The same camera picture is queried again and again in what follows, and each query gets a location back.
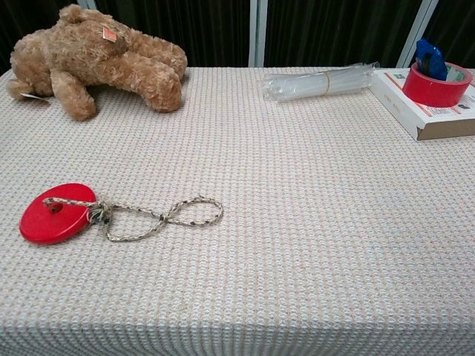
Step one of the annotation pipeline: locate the speckled beige braided rope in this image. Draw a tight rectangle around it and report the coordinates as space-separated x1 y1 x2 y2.
42 196 224 243

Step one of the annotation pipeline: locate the red plastic disc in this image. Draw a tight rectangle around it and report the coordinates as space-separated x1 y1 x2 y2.
19 182 96 246

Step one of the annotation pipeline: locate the beige woven tablecloth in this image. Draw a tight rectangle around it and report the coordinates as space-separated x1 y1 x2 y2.
0 66 475 356

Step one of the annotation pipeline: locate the clear bag of straws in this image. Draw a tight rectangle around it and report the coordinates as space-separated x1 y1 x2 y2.
260 62 381 103

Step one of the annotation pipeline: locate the brown plush teddy bear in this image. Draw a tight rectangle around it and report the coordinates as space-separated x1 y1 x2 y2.
6 4 189 122

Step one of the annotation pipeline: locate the white flat cardboard box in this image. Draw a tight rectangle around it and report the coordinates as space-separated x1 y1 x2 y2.
370 68 475 142

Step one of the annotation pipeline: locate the red adhesive tape roll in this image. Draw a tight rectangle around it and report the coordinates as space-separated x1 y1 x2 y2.
402 62 474 108

